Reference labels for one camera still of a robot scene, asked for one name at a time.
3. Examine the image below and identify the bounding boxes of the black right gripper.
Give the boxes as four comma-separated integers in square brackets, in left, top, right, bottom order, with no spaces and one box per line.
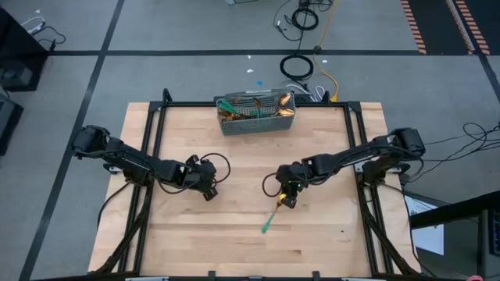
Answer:
[275,162,312,209]

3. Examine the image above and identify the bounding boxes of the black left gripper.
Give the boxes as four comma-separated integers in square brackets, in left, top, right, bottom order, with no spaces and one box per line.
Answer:
[181,155,219,202]

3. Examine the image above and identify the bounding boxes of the gray mesh cutlery basket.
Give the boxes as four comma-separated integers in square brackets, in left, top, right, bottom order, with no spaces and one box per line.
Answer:
[215,87,297,137]

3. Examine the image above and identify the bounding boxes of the white paper sheet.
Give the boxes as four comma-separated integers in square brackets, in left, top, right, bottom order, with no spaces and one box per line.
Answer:
[403,194,445,257]

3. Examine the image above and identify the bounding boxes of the black desk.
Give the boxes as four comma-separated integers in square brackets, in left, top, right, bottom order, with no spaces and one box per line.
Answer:
[409,190,500,281]

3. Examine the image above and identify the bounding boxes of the black equipment case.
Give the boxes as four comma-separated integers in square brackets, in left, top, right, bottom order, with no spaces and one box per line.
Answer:
[0,97,24,157]

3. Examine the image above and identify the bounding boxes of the black cabinet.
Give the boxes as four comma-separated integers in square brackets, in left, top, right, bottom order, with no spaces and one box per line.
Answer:
[0,7,50,93]

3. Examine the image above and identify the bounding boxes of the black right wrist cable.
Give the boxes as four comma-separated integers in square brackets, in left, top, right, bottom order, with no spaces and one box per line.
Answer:
[261,172,283,198]

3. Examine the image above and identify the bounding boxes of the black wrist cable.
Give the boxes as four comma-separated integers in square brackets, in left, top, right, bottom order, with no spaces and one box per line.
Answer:
[155,151,232,195]
[261,172,283,198]

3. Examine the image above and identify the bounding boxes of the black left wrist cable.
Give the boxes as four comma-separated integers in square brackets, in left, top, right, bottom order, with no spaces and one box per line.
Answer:
[155,151,232,195]

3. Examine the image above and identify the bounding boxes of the black aluminium rig frame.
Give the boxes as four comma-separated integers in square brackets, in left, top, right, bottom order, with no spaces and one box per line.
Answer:
[93,87,421,281]

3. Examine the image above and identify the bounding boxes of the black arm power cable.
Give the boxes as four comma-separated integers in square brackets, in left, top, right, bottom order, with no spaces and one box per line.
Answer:
[96,181,132,231]

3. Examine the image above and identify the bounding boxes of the white cable bundle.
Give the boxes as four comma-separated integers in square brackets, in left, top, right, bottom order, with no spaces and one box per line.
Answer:
[284,83,327,103]

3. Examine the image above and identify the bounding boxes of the coiled black floor cable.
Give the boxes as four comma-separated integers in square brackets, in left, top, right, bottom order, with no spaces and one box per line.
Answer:
[278,53,315,82]
[291,6,320,32]

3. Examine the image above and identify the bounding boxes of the loose black floor cable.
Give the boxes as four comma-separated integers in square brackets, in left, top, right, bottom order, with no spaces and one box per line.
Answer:
[272,0,309,55]

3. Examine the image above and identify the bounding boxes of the tangled black floor cables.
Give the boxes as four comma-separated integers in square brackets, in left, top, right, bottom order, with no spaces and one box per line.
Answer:
[405,122,500,185]

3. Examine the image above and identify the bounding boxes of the yellow cable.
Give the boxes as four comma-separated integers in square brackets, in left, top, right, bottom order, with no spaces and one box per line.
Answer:
[311,0,341,103]

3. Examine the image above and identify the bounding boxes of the thin black floor cable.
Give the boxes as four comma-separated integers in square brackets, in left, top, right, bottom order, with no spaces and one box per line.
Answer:
[37,25,67,52]

